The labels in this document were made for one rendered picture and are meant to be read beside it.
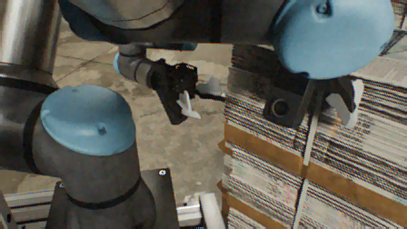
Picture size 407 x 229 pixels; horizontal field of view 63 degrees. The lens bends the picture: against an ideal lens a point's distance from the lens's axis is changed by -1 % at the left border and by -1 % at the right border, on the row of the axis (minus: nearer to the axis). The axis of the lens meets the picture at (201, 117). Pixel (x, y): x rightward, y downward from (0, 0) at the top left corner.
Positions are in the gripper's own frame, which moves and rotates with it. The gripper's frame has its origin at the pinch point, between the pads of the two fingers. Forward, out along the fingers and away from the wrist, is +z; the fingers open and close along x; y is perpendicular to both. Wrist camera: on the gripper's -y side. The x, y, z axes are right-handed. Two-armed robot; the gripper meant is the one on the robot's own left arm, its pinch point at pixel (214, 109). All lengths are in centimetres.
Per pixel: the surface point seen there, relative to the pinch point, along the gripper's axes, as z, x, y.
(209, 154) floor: -57, 67, -85
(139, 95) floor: -143, 85, -85
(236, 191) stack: 10.2, -3.4, -17.7
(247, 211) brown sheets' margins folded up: 13.7, -3.0, -22.6
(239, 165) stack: 9.8, -2.4, -10.4
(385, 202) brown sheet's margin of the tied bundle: 40.1, -5.5, 1.5
